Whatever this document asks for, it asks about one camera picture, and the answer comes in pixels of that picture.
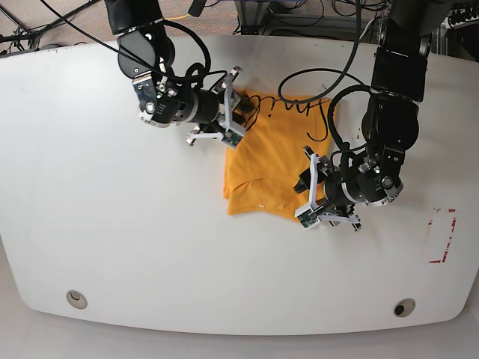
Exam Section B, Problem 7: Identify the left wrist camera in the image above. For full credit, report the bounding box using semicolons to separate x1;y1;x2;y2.
295;207;321;230

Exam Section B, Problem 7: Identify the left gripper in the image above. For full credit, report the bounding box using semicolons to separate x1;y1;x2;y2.
293;146;361;231

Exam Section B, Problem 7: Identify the red tape rectangle marking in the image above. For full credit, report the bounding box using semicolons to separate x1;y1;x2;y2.
424;208;458;264

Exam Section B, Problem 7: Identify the right table cable grommet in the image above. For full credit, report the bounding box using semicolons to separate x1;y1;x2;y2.
393;298;416;318

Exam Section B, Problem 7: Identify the orange T-shirt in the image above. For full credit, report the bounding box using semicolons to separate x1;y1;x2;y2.
223;90;332;220

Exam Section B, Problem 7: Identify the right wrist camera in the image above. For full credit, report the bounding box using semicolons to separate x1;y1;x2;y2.
221;129;243;150

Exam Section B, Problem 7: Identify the left table cable grommet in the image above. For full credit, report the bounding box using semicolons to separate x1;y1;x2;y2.
66;290;88;310

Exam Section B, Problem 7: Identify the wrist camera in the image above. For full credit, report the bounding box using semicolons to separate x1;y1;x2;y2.
221;129;243;150
295;207;321;230

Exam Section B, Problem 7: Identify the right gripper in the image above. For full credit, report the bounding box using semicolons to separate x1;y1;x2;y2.
186;67;254;146

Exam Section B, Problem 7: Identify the table cable grommet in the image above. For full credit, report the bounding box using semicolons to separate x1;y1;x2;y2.
66;290;88;310
393;298;416;318

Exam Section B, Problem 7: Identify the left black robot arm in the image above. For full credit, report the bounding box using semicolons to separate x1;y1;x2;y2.
294;1;453;230

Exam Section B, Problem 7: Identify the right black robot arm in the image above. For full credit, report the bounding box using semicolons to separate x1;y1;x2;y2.
106;1;246;149

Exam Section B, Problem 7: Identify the white power strip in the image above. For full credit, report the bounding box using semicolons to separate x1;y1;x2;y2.
445;8;478;29

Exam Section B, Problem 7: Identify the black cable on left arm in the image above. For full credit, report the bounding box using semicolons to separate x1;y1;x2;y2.
277;33;371;102

